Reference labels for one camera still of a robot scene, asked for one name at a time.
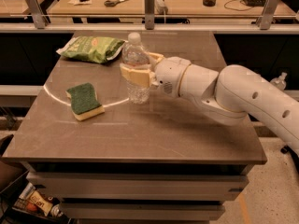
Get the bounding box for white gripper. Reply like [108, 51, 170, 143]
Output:
[120, 52, 192, 98]

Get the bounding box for clear plastic water bottle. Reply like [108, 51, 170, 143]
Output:
[121, 33, 150, 105]

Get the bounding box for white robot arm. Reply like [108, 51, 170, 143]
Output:
[121, 54, 299, 155]

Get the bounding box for green and yellow sponge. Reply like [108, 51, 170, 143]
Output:
[66, 83, 105, 121]

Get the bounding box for green chip bag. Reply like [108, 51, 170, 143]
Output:
[56, 35, 125, 63]

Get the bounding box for white power strip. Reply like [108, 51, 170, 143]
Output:
[155, 0, 168, 15]

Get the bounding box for grey drawer cabinet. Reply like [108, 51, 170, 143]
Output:
[20, 161, 254, 224]

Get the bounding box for black chair base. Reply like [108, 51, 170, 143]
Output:
[280, 146, 299, 174]

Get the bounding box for middle metal rail bracket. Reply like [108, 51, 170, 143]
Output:
[144, 0, 155, 30]

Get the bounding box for metal rail bracket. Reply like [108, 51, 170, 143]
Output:
[144, 0, 155, 30]
[25, 0, 47, 29]
[256, 0, 280, 30]

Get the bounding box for scissors with dark handles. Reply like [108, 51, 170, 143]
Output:
[104, 0, 130, 7]

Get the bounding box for black cable on desk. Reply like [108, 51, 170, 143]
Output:
[223, 0, 252, 12]

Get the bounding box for left metal rail bracket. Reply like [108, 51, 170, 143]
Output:
[25, 0, 47, 29]

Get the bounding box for right metal rail bracket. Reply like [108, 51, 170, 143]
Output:
[256, 0, 280, 30]

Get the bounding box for wire basket with snacks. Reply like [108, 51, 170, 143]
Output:
[14, 183, 64, 217]

